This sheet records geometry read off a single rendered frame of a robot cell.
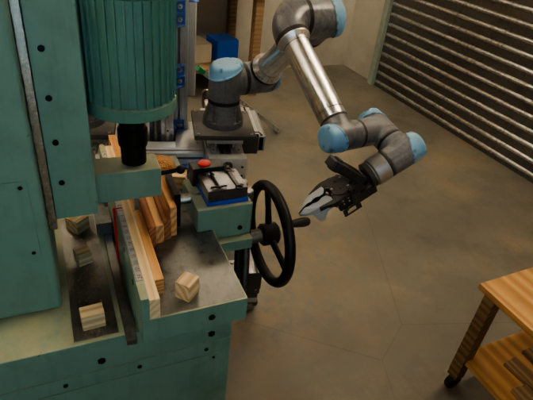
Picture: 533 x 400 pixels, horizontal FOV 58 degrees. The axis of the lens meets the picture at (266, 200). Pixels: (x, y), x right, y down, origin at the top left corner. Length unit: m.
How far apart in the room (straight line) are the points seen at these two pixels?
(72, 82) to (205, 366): 0.70
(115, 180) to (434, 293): 1.84
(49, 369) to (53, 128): 0.47
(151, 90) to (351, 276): 1.75
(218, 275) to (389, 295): 1.51
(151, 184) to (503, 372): 1.50
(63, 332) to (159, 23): 0.63
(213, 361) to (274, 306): 1.06
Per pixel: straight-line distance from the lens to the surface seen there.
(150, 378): 1.19
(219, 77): 1.73
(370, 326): 2.26
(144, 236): 1.07
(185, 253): 1.08
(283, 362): 2.04
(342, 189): 1.22
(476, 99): 4.14
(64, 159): 0.96
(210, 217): 1.12
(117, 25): 0.87
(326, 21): 1.47
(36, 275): 1.07
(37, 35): 0.88
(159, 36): 0.90
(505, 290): 1.84
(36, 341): 1.09
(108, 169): 1.05
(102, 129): 1.78
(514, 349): 2.19
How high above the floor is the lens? 1.60
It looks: 34 degrees down
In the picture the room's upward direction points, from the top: 7 degrees clockwise
